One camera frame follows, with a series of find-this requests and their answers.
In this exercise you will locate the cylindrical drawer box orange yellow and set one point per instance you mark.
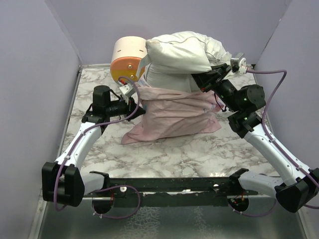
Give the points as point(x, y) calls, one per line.
point(127, 53)

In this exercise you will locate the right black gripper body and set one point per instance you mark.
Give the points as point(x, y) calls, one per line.
point(212, 81)

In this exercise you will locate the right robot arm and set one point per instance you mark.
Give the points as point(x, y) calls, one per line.
point(297, 183)

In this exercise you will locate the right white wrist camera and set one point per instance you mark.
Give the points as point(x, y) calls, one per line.
point(239, 63)

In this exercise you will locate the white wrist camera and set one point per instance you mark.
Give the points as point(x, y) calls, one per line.
point(127, 91)
point(239, 63)

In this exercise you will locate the pink purple printed pillowcase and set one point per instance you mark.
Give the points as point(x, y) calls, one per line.
point(171, 113)

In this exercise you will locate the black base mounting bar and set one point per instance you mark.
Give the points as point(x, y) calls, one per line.
point(171, 192)

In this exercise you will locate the white pillow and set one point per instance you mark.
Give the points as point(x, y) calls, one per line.
point(172, 59)

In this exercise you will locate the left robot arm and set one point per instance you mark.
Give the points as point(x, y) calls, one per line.
point(62, 181)

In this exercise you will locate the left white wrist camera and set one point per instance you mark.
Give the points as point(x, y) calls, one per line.
point(127, 91)

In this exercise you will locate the aluminium frame rail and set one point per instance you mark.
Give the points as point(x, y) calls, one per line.
point(39, 219)

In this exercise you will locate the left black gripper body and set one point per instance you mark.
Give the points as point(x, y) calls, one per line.
point(129, 109)

